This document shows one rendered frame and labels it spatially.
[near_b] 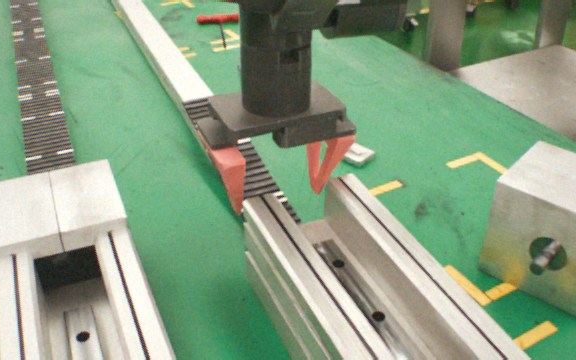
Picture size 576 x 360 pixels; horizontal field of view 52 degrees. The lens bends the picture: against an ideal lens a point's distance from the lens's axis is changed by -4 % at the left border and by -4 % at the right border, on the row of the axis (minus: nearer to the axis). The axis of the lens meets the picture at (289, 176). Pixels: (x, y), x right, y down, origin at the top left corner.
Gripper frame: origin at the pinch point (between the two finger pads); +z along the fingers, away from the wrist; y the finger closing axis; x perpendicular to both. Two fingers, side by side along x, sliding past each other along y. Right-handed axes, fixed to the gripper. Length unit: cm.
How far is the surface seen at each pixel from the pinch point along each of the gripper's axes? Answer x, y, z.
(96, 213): -3.6, -16.1, -4.8
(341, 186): -6.4, 3.0, -3.9
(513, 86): 111, 142, 60
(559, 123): 82, 136, 60
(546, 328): -20.5, 14.9, 4.5
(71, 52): 58, -12, 5
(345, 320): -19.7, -3.7, -3.9
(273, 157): 13.1, 5.1, 4.7
